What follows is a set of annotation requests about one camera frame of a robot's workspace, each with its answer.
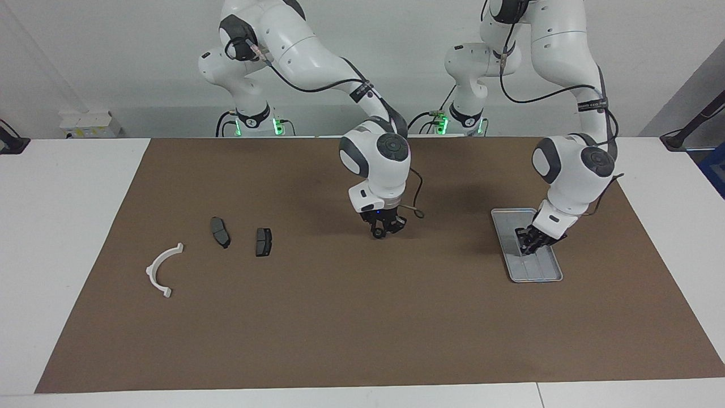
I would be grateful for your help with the white power box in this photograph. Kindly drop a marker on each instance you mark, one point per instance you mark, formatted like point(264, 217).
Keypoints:
point(90, 126)

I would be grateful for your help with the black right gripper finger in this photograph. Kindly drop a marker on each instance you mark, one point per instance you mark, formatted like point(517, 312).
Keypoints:
point(377, 231)
point(396, 225)

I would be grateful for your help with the rectangular dark brake pad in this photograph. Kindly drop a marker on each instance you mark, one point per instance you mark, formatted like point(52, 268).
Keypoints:
point(263, 242)

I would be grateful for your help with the silver metal tray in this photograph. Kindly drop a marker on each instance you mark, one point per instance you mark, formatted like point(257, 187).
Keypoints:
point(546, 272)

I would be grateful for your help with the black stand base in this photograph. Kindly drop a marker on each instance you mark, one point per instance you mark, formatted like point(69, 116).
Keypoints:
point(14, 146)

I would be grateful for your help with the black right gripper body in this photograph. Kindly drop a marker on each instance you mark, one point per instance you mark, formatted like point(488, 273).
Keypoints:
point(384, 216)

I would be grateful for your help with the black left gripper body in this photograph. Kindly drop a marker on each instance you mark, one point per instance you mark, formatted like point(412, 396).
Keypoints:
point(541, 237)

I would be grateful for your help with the curved dark brake pad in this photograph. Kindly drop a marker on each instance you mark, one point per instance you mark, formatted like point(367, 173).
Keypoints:
point(220, 232)

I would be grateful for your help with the white curved plastic bracket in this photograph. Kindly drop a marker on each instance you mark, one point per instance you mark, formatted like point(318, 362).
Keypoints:
point(150, 273)

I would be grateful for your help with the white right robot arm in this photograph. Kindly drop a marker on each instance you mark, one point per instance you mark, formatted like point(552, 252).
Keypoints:
point(374, 164)

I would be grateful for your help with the brown table mat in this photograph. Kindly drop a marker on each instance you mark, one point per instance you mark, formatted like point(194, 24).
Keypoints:
point(362, 317)

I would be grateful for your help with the blue crate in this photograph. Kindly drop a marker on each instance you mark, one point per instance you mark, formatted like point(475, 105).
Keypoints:
point(715, 170)

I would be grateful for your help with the black angled stand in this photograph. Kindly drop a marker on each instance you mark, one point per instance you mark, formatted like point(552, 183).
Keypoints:
point(679, 139)

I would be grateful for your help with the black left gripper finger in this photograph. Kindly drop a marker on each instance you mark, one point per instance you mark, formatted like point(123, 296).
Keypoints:
point(538, 249)
point(524, 246)

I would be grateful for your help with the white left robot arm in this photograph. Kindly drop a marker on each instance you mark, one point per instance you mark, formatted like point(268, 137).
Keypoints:
point(572, 170)

